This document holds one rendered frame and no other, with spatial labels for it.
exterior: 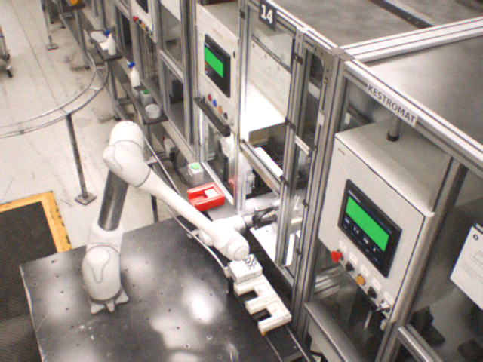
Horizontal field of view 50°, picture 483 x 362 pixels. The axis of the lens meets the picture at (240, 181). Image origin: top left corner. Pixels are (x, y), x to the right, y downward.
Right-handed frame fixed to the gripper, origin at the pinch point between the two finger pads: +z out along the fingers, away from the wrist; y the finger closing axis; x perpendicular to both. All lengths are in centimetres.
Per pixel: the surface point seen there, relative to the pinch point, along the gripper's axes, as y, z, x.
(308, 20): 99, -3, -11
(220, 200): -7.1, -18.9, 26.5
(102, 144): -102, -36, 235
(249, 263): -8.8, -24.9, -16.4
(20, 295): -100, -128, 94
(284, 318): -14, -24, -46
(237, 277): -8.7, -33.4, -21.1
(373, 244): 56, -16, -76
